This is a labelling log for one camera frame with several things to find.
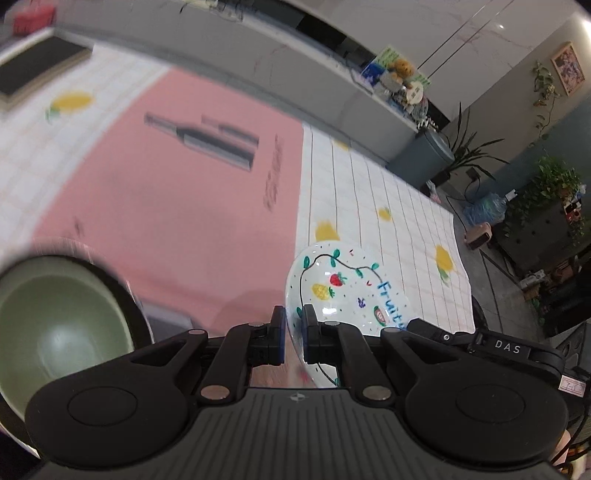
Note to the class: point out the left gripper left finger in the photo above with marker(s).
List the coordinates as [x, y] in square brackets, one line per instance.
[245, 347]

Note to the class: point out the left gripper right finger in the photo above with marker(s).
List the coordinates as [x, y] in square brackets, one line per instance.
[343, 346]

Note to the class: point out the white fruit-painted plate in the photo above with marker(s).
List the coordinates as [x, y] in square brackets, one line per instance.
[345, 284]

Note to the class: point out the green ceramic bowl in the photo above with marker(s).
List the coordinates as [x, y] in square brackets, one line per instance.
[60, 332]

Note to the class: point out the person's right hand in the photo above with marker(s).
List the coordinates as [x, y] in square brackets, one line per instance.
[560, 454]

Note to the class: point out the pink small heater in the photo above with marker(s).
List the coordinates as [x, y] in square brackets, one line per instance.
[478, 235]

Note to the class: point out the lemon checkered tablecloth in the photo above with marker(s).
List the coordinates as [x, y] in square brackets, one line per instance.
[344, 194]

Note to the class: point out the pink restaurant placemat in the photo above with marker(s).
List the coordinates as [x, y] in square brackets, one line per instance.
[192, 197]

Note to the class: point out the blue water bottle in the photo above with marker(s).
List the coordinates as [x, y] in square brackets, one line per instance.
[489, 209]

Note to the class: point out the grey trash bin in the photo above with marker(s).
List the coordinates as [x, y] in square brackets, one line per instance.
[425, 157]

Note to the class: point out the potted plant right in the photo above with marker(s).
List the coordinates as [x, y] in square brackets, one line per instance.
[466, 154]

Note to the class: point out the teddy bear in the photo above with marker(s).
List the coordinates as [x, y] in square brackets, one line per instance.
[401, 70]

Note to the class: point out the black notebook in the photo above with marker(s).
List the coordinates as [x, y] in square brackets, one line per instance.
[24, 73]

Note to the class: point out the pink storage box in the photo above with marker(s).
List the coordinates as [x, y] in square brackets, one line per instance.
[32, 18]

